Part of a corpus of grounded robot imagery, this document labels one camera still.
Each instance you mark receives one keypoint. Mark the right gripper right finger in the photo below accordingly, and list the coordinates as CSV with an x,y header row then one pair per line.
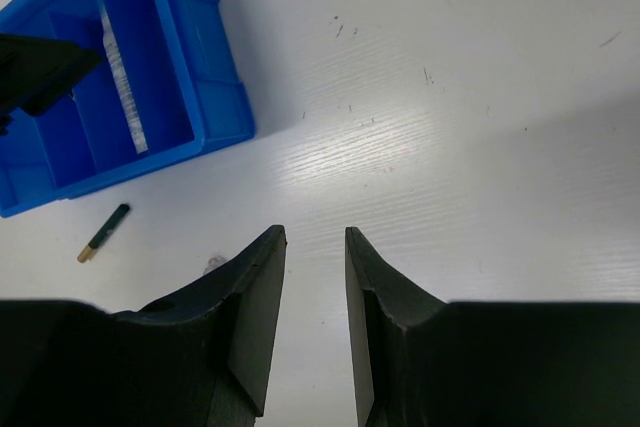
x,y
420,361

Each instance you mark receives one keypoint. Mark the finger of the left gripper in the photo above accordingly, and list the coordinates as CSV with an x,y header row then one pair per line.
x,y
37,72

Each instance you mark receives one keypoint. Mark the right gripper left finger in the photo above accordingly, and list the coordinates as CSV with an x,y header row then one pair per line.
x,y
199,356

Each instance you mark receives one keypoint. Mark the clear white lotion bottle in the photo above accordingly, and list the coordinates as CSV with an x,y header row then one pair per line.
x,y
122,84

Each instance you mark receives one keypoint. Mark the blue plastic organizer tray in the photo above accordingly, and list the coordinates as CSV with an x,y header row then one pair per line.
x,y
167,91

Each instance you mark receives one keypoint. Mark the green gold makeup pen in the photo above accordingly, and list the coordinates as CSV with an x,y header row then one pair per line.
x,y
104,233

